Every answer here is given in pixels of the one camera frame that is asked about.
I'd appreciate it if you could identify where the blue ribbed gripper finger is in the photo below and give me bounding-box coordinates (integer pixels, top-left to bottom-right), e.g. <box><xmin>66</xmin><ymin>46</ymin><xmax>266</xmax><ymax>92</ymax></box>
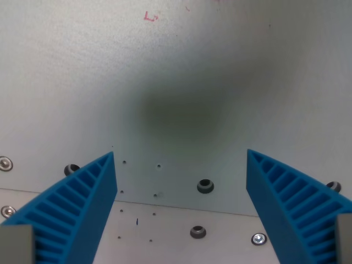
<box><xmin>0</xmin><ymin>150</ymin><xmax>118</xmax><ymax>264</ymax></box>
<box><xmin>245</xmin><ymin>148</ymin><xmax>352</xmax><ymax>264</ymax></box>

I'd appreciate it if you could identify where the silver screw with large washer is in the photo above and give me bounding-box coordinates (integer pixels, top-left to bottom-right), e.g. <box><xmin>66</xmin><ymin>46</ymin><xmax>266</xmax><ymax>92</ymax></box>
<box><xmin>0</xmin><ymin>156</ymin><xmax>14</xmax><ymax>172</ymax></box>

